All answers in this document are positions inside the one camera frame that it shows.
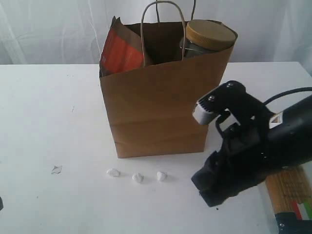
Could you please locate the nut jar gold lid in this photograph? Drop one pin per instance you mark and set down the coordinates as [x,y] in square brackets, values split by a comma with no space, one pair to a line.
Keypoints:
[206,37]

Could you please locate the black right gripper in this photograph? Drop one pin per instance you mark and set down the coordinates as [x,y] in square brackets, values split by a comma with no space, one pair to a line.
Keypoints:
[250,153]

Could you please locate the brown kraft pouch orange label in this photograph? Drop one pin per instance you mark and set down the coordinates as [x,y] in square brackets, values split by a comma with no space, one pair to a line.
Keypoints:
[122,50]

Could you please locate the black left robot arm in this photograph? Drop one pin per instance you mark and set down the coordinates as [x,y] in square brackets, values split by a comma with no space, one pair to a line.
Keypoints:
[1,203]

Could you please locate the brown paper shopping bag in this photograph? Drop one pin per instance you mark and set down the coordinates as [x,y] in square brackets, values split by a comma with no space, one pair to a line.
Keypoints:
[150,108]

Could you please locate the spaghetti packet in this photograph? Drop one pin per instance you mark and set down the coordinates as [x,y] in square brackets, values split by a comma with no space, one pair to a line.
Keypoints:
[290,192]

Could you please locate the small torn paper scrap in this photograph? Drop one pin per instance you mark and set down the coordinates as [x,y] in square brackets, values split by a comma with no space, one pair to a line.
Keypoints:
[56,170]

